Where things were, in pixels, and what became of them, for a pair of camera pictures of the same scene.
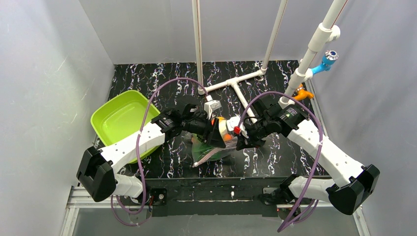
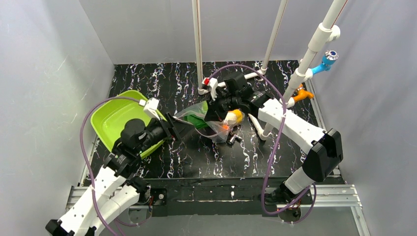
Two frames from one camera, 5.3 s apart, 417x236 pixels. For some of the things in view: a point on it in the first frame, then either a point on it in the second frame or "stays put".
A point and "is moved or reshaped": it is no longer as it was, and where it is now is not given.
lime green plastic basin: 120,117 stays put
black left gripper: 212,132 -> 171,129
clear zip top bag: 201,151 is moved or reshaped
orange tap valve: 302,94 stays put
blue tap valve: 328,59 stays put
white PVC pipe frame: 328,31 stays put
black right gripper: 249,136 -> 214,108
